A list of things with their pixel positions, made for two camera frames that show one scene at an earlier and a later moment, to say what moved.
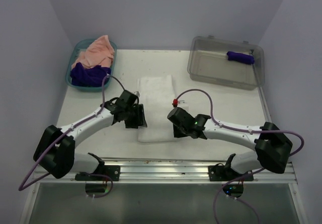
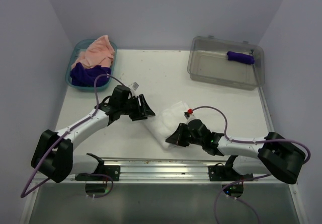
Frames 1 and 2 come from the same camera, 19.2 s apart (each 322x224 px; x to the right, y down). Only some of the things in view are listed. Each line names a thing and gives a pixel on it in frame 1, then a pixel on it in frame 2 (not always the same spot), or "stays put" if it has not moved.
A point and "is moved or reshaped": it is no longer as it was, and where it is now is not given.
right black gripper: x=176 y=134 to x=177 y=138
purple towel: x=241 y=58 stays put
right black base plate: x=221 y=172 stays put
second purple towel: x=93 y=77 stays put
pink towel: x=98 y=52 stays put
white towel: x=157 y=93 is moved or reshaped
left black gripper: x=135 y=124 to x=144 y=108
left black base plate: x=113 y=171 stays put
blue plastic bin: x=81 y=46 stays put
